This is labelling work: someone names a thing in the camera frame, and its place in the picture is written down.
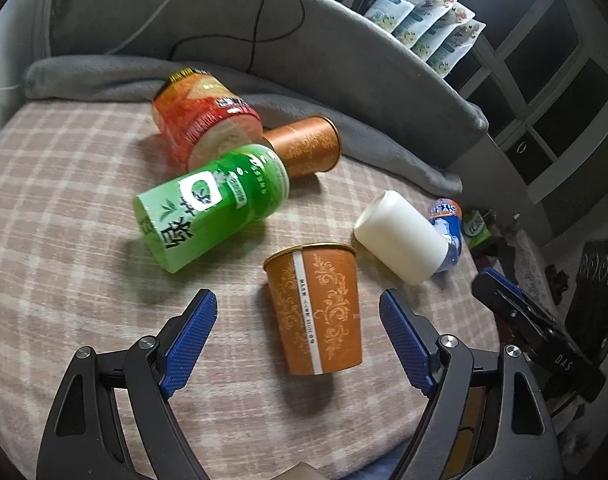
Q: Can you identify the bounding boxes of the orange patterned paper cup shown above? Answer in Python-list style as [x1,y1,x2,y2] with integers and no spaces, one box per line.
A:
[264,243,362,376]

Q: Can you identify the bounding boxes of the green tea paper cup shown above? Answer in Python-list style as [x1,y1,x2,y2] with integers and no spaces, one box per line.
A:
[133,144,290,273]

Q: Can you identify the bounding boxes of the red orange noodle cup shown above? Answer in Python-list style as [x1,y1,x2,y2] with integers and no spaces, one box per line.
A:
[152,67,263,172]

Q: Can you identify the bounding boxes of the orange patterned cup rear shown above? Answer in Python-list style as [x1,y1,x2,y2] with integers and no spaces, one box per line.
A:
[263,116,342,179]

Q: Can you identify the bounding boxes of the plaid checkered table cloth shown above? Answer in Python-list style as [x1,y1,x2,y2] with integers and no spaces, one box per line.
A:
[0,98,500,480]

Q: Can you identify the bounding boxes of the green box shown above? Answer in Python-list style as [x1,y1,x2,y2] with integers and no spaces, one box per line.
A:
[462,209,490,249]

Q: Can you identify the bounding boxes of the grey blanket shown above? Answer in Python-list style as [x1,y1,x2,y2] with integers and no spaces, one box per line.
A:
[23,0,488,196]

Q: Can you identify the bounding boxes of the white cable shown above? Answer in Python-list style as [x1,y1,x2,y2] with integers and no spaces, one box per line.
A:
[0,0,192,94]

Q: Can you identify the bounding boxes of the black cable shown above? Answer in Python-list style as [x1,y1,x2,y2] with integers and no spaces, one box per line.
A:
[167,0,307,74]

